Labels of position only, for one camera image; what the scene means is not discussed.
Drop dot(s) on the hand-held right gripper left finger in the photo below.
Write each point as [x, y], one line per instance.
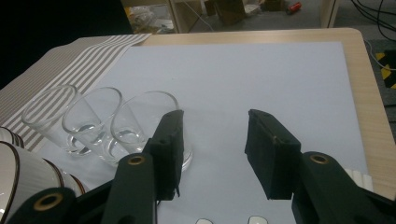
[169, 149]

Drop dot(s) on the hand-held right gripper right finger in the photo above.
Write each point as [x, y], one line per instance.
[274, 161]

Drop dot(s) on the row of white chopsticks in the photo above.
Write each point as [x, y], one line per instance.
[361, 179]

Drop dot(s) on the clear drinking glass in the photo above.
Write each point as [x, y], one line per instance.
[93, 124]
[137, 118]
[37, 121]

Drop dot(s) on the white dark-rimmed bowl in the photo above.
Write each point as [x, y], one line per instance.
[81, 186]
[34, 180]
[67, 183]

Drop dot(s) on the white dark-rimmed plate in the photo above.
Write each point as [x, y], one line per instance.
[19, 142]
[3, 133]

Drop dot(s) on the pale table sheet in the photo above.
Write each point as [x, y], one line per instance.
[233, 77]

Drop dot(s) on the grey striped placemat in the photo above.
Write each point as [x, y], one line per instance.
[71, 65]

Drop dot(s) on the clear plastic bag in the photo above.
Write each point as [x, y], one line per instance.
[146, 18]

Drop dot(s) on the yellow black hazard tape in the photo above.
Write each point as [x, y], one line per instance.
[386, 73]

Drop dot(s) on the brown cardboard box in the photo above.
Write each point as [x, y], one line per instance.
[230, 12]

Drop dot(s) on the white crumpled paper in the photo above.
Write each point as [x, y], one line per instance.
[252, 9]

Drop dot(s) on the red can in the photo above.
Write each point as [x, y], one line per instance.
[294, 7]

